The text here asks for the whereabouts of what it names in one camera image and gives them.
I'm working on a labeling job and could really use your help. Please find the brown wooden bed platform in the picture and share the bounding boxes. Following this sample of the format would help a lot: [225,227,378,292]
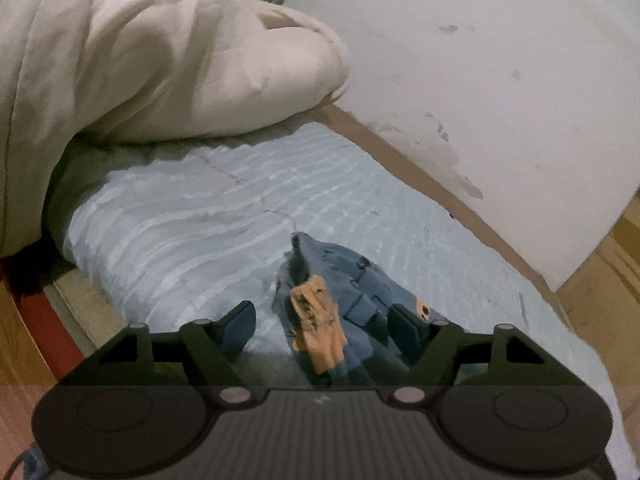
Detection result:
[312,102,573,328]

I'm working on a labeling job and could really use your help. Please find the cream comforter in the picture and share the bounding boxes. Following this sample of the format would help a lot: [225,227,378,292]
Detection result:
[0,0,351,258]

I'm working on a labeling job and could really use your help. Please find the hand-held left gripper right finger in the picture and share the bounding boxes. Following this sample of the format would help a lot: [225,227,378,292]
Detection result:
[381,303,587,407]

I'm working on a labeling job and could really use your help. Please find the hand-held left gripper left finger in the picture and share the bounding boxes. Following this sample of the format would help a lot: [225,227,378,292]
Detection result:
[60,300,269,407]

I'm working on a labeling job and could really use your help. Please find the red bed side rail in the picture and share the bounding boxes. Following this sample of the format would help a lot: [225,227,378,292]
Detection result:
[0,257,88,378]

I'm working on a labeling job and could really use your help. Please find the plywood board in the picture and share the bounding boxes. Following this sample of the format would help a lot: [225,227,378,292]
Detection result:
[555,192,640,461]

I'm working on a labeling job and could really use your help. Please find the blue pants with orange cars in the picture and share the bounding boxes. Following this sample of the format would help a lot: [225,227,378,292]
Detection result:
[270,231,436,388]

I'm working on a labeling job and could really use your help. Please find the light blue quilted mattress pad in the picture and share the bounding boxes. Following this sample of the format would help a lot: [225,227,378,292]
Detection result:
[45,122,626,480]

